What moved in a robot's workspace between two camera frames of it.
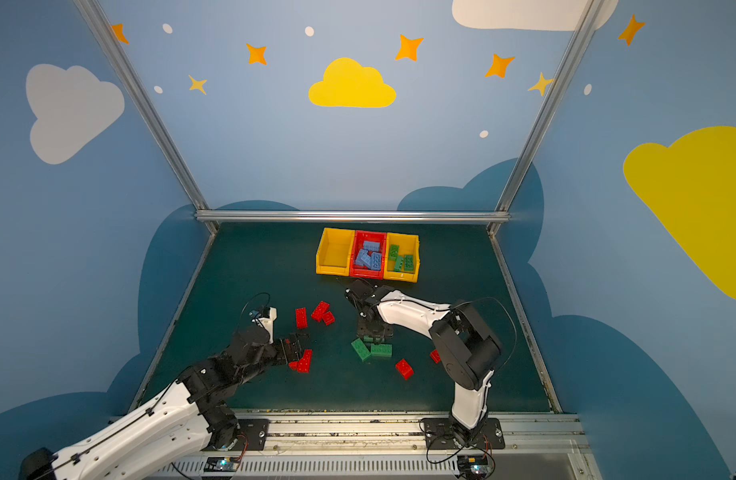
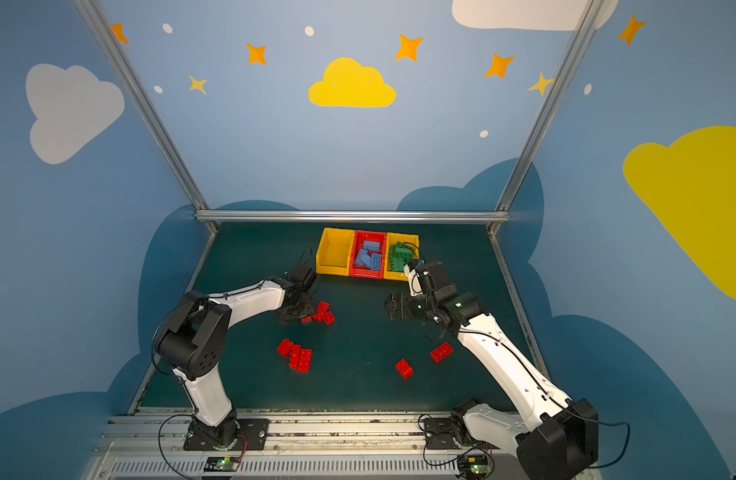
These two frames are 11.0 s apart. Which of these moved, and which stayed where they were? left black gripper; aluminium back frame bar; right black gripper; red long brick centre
Moved: left black gripper; right black gripper
Stayed: red long brick centre; aluminium back frame bar
